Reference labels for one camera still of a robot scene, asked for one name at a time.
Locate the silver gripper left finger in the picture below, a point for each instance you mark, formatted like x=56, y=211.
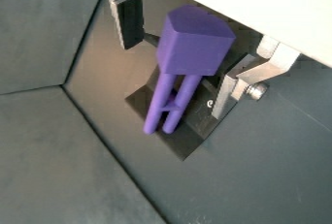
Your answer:
x=127, y=12

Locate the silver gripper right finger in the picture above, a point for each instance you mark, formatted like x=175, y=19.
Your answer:
x=244, y=77

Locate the purple three prong object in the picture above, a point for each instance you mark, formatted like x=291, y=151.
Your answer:
x=191, y=49

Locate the black curved fixture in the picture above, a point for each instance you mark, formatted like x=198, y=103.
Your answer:
x=207, y=108

